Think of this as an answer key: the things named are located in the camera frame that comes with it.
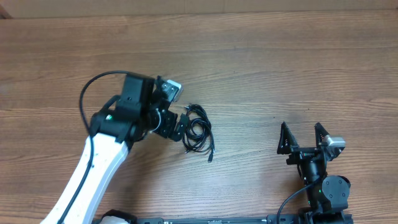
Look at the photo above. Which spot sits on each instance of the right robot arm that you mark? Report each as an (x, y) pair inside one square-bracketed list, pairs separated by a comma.
[(327, 195)]

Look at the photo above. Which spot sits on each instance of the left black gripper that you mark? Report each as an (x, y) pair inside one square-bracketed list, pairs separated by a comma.
[(166, 130)]

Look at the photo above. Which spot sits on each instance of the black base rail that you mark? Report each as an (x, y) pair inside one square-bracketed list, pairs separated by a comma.
[(270, 219)]

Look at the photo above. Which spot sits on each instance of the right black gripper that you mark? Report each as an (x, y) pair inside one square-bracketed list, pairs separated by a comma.
[(286, 147)]

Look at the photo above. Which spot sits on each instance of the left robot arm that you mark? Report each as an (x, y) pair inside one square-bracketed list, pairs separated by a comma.
[(127, 118)]

